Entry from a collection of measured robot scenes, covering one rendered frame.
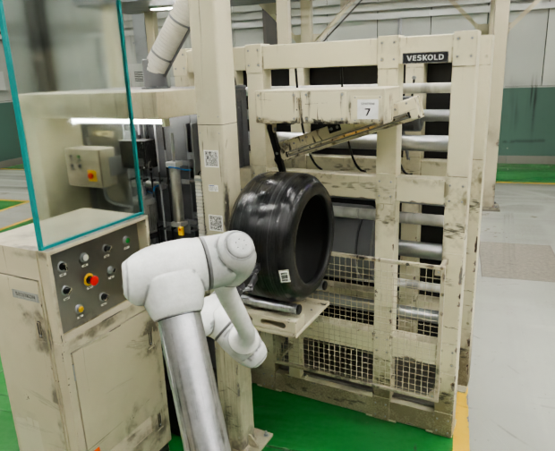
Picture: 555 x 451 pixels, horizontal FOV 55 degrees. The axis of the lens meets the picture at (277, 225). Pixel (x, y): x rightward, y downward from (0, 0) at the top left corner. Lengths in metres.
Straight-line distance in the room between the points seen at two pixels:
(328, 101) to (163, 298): 1.36
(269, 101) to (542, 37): 9.02
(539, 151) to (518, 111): 0.85
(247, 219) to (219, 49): 0.71
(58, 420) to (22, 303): 0.50
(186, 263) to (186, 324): 0.14
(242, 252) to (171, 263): 0.16
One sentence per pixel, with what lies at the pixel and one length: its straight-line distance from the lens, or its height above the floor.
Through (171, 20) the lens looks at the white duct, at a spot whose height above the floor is 2.12.
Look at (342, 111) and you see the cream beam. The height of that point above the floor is 1.69.
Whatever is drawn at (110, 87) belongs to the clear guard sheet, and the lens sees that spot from 2.32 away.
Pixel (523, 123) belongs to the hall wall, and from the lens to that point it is 11.10.
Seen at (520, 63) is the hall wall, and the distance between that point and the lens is 11.10.
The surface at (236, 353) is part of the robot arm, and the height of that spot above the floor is 0.99.
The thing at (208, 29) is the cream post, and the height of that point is 2.04.
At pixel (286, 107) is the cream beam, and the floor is 1.71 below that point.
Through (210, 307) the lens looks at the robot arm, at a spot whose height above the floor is 1.12.
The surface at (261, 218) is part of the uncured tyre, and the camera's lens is 2.08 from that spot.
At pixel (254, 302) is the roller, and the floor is 0.91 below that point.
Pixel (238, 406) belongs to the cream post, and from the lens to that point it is 2.78.
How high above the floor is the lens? 1.87
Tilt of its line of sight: 16 degrees down
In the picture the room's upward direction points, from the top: 2 degrees counter-clockwise
